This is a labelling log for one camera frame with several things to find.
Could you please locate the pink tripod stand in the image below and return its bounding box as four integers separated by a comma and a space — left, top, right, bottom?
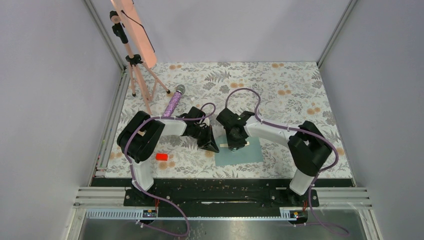
109, 10, 171, 114

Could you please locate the red cylinder block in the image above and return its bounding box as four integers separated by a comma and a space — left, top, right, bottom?
155, 153, 169, 161

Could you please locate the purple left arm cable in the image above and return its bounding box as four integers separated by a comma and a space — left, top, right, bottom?
123, 102, 217, 238

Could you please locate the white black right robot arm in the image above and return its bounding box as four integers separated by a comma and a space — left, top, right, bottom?
216, 108, 333, 206

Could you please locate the purple glitter microphone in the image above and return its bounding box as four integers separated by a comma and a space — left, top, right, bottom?
162, 84, 186, 117

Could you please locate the pink light panel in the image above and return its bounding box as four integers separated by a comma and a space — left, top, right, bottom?
111, 0, 157, 69

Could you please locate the floral table mat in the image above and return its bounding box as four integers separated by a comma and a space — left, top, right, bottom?
104, 61, 354, 180

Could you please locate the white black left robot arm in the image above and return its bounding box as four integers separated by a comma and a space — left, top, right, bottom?
116, 106, 220, 206

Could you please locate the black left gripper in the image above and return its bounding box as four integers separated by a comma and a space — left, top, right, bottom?
191, 124, 219, 154

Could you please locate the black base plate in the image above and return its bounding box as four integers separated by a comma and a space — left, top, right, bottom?
90, 177, 327, 219

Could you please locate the white slotted cable duct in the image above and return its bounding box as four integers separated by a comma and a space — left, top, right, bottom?
85, 206, 299, 222

